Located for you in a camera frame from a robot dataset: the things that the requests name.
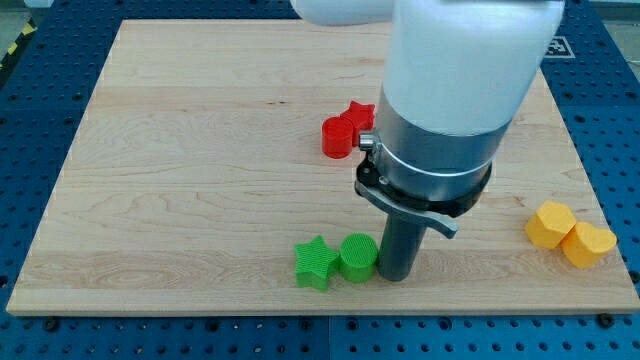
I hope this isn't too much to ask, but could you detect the light wooden board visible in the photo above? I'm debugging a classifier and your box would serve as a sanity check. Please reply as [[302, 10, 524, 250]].
[[7, 20, 639, 317]]

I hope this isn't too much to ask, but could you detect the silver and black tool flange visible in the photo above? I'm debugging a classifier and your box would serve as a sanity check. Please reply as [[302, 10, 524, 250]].
[[355, 89, 511, 238]]

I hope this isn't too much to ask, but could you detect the green star block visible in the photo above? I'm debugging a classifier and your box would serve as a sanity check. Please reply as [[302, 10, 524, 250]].
[[294, 235, 340, 292]]

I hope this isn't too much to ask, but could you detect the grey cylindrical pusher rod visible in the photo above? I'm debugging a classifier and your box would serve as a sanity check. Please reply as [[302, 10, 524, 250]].
[[377, 215, 426, 282]]

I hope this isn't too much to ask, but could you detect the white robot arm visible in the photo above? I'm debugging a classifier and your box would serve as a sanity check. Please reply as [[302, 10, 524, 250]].
[[292, 0, 565, 281]]

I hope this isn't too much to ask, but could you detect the yellow heart block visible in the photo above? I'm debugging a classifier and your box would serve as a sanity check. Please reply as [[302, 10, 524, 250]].
[[560, 222, 618, 269]]

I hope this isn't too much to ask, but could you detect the red star block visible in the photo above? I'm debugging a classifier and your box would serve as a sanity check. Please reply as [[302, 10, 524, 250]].
[[340, 100, 375, 147]]

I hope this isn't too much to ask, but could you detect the green cylinder block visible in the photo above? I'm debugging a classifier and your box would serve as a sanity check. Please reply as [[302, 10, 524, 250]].
[[339, 233, 378, 283]]

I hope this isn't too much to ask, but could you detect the white fiducial marker tag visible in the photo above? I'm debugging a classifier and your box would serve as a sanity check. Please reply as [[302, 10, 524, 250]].
[[544, 36, 575, 59]]

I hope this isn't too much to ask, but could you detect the red cylinder block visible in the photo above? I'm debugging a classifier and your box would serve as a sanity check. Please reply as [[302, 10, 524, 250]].
[[321, 116, 353, 159]]

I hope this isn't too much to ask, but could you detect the yellow hexagon block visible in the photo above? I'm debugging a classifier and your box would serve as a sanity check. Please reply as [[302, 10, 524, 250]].
[[524, 200, 577, 249]]

